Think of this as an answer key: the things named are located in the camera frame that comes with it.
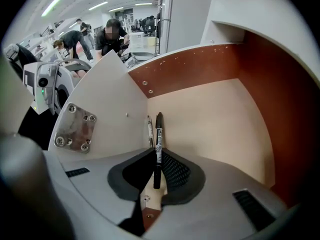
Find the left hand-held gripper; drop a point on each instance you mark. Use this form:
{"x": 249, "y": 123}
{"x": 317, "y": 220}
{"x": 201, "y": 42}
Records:
{"x": 43, "y": 94}

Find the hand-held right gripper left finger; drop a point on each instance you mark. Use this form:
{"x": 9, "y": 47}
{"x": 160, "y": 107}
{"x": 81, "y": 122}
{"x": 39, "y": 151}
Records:
{"x": 100, "y": 181}

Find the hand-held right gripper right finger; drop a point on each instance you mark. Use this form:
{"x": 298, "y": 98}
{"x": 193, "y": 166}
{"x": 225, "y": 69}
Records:
{"x": 220, "y": 196}

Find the black pen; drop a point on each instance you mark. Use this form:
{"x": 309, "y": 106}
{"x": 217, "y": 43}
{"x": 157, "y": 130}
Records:
{"x": 158, "y": 144}

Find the white drawer with key lock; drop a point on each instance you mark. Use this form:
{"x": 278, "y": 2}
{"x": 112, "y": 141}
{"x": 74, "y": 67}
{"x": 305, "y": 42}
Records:
{"x": 212, "y": 124}

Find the metal mounting plate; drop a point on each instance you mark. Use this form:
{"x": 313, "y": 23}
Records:
{"x": 75, "y": 131}

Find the long ceiling light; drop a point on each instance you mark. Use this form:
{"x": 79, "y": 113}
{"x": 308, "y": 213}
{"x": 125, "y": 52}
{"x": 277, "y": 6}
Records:
{"x": 98, "y": 5}
{"x": 52, "y": 6}

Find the black coat rack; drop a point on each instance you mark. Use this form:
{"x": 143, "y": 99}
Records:
{"x": 158, "y": 34}

